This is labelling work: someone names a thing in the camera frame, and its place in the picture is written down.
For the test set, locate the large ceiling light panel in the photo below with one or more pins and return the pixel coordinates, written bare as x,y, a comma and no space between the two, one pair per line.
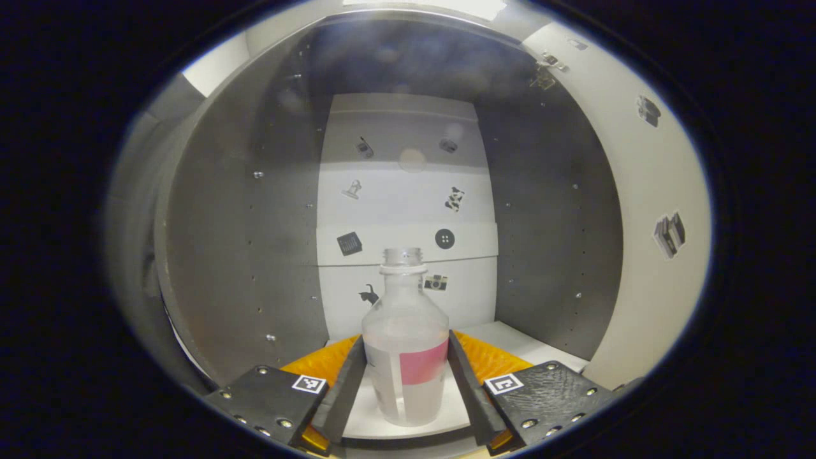
433,6

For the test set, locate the clear bottle with red label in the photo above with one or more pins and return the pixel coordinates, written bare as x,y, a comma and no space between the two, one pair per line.
405,331

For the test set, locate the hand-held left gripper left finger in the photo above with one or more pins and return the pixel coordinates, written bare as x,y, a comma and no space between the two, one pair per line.
344,395

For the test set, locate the grey cabinet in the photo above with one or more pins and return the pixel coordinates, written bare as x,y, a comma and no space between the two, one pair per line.
255,255

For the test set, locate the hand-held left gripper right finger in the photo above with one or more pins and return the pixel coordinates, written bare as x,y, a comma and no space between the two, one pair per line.
468,395

